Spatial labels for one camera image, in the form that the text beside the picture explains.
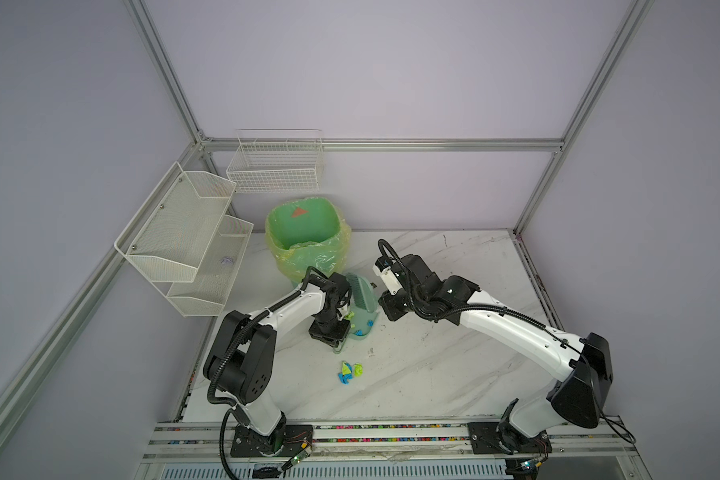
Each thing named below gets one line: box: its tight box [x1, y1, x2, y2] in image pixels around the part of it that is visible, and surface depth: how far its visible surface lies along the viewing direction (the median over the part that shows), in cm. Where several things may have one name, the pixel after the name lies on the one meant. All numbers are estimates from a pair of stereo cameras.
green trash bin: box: [265, 197, 352, 286], surface depth 88 cm
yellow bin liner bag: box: [264, 197, 351, 283], surface depth 88 cm
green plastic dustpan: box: [346, 272, 379, 340], surface depth 90 cm
